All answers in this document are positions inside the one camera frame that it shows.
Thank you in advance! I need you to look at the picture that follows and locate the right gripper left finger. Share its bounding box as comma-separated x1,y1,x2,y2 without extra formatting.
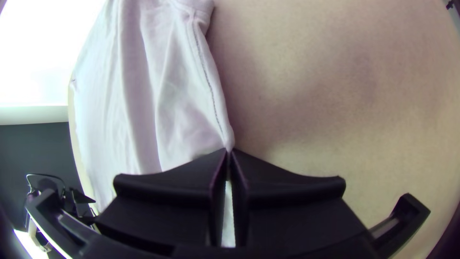
95,148,229,249

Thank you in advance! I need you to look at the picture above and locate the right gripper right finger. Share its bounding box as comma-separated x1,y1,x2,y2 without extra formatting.
230,148,368,249

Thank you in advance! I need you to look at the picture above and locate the grey t-shirt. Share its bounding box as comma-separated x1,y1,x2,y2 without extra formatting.
67,0,236,249

